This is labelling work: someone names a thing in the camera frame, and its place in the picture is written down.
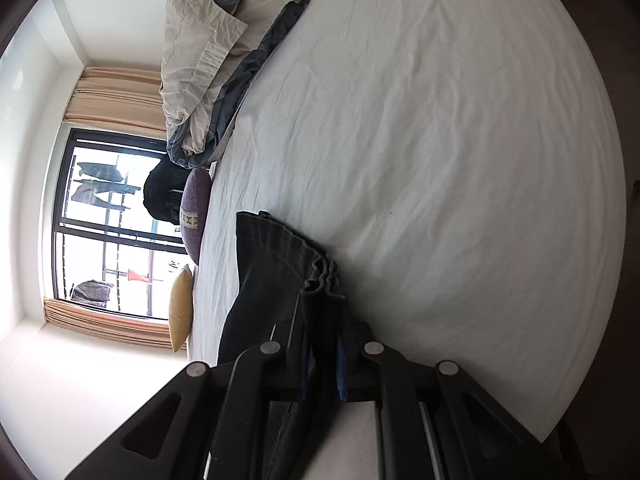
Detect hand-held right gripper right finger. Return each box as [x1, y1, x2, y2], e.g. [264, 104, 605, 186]
[336, 321, 573, 480]

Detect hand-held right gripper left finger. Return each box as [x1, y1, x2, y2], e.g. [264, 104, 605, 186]
[64, 292, 321, 480]

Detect black pants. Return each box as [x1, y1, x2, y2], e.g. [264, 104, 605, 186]
[217, 210, 348, 480]

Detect yellow pillow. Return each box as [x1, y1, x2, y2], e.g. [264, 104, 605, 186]
[169, 265, 195, 353]

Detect purple patterned pillow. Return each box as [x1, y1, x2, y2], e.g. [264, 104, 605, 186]
[180, 167, 213, 266]

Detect beige curtain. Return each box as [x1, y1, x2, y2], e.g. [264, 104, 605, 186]
[42, 297, 187, 352]
[62, 66, 168, 135]

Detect hanging grey garment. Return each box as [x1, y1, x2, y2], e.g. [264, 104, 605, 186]
[70, 280, 116, 304]
[72, 160, 127, 184]
[71, 179, 142, 207]

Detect dark clothing on chair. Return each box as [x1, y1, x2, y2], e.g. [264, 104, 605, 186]
[142, 152, 193, 226]

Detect white bed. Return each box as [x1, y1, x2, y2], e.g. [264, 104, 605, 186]
[185, 0, 628, 480]

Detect beige and grey duvet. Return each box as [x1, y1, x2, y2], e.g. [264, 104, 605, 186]
[160, 0, 313, 168]

